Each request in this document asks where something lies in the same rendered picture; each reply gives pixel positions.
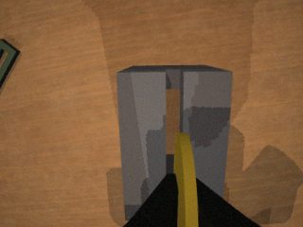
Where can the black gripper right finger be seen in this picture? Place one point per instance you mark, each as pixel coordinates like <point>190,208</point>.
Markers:
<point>213,211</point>

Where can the gold coin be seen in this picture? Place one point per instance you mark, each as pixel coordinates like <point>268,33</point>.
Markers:
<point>183,168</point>

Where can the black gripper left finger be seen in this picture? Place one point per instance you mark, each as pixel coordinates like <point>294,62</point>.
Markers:
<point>161,208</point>

